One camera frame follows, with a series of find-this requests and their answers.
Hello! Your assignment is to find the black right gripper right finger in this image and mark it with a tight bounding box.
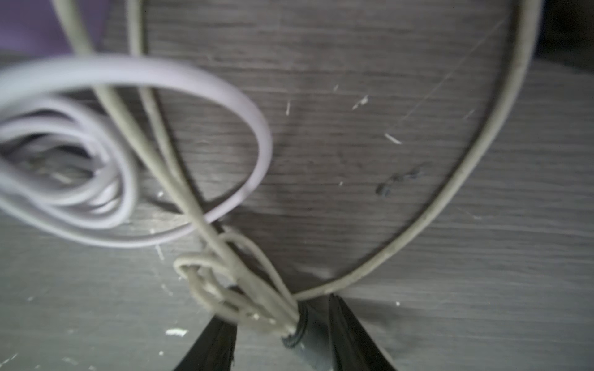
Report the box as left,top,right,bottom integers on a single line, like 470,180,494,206
328,295,397,371

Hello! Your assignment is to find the lilac USB charging cable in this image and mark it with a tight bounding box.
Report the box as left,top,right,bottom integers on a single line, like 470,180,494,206
0,54,274,248

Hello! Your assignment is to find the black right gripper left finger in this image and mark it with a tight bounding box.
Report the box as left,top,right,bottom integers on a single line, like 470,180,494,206
174,317,238,371

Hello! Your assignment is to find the white USB cable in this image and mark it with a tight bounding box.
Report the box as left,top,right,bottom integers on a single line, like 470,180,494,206
50,0,544,337

